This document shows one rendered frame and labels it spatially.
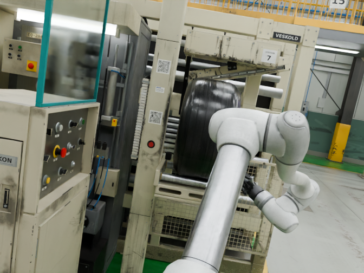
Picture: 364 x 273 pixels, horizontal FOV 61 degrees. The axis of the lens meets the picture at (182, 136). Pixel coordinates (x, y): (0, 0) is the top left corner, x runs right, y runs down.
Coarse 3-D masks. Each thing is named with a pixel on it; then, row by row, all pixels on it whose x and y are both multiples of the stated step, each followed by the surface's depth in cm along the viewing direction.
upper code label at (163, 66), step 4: (160, 60) 173; (164, 60) 173; (160, 64) 173; (164, 64) 173; (168, 64) 173; (160, 68) 174; (164, 68) 174; (168, 68) 173; (160, 72) 174; (164, 72) 174; (168, 72) 174
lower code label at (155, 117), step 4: (152, 112) 178; (156, 112) 177; (160, 112) 177; (152, 116) 178; (156, 116) 178; (160, 116) 178; (148, 120) 178; (152, 120) 178; (156, 120) 178; (160, 120) 178; (160, 124) 178
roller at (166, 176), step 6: (162, 174) 175; (168, 174) 175; (174, 174) 176; (168, 180) 175; (174, 180) 175; (180, 180) 174; (186, 180) 174; (192, 180) 174; (198, 180) 175; (204, 180) 175; (198, 186) 175; (204, 186) 174
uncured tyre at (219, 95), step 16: (192, 80) 179; (208, 80) 173; (192, 96) 161; (208, 96) 161; (224, 96) 162; (240, 96) 170; (192, 112) 157; (208, 112) 157; (192, 128) 156; (208, 128) 156; (176, 144) 163; (192, 144) 158; (208, 144) 157; (176, 160) 168; (192, 160) 162; (208, 160) 161; (192, 176) 174; (208, 176) 170
